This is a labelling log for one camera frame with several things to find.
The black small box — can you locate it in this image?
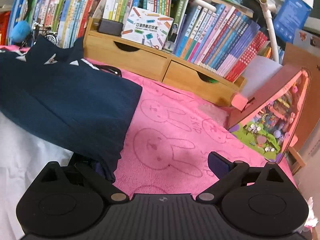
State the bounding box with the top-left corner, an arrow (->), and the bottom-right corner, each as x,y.
98,19 -> 123,36

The pink toy house box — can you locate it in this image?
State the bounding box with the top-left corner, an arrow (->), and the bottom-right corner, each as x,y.
228,65 -> 311,163

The navy and white jacket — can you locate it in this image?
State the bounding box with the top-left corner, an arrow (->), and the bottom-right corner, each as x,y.
1,37 -> 142,182

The wooden desktop drawer organizer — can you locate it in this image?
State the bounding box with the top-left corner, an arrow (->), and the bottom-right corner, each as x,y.
84,18 -> 246,106

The white label printer box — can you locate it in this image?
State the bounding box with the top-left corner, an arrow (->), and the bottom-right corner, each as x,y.
121,7 -> 174,50

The blue cardboard box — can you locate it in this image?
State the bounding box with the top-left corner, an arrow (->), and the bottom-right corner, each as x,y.
273,0 -> 312,43

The blue fuzzy ball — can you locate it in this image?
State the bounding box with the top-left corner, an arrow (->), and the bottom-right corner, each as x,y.
10,21 -> 31,43

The miniature bicycle model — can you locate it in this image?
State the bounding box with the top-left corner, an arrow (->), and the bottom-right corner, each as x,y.
20,22 -> 57,49

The pink bunny print towel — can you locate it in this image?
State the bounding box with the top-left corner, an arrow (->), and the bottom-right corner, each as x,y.
0,45 -> 299,198

